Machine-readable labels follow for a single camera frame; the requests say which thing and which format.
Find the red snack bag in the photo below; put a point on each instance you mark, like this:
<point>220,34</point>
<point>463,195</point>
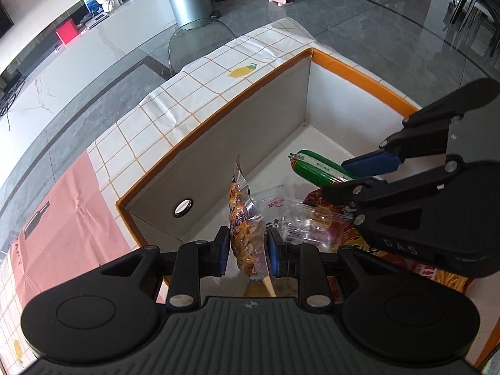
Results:
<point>343,238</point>

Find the red box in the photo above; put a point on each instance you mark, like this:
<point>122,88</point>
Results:
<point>68,33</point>

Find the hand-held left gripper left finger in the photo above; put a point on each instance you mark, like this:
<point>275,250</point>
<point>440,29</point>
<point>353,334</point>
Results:
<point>222,254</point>

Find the yellow snack packet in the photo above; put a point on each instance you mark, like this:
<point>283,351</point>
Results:
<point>256,289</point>

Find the green sausage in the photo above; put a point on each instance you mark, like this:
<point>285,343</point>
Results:
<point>312,166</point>

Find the silver kitchen scale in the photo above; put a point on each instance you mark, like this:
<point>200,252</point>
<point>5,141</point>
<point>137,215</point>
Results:
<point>95,19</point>

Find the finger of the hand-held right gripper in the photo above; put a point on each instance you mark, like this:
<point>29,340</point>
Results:
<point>351,193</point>
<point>371,163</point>

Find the pink mat with bottle prints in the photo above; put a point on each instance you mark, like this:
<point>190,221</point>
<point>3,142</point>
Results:
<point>66,211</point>

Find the clear glass chair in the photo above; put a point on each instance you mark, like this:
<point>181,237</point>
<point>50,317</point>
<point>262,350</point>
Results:
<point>199,43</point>

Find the black television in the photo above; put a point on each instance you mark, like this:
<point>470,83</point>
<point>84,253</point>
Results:
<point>4,13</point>

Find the white marble cabinet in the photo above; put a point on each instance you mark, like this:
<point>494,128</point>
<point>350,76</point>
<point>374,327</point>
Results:
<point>97,58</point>

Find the orange striped snack packet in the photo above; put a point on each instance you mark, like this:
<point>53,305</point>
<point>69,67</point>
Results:
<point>445,279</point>

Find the clear packet of brown snacks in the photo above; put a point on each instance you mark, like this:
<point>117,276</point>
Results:
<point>244,234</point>

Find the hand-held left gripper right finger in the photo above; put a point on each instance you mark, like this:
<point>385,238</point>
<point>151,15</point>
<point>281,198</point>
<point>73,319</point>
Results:
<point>274,256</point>

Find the white checkered lemon tablecloth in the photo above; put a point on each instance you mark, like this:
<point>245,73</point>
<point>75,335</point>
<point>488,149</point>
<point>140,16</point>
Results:
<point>175,97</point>

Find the white translucent snack packet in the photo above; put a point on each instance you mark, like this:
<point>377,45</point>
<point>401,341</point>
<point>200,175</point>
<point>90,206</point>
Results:
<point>289,215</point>

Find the orange storage box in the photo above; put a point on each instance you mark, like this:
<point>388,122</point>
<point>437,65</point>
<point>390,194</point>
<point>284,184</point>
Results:
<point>242,125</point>

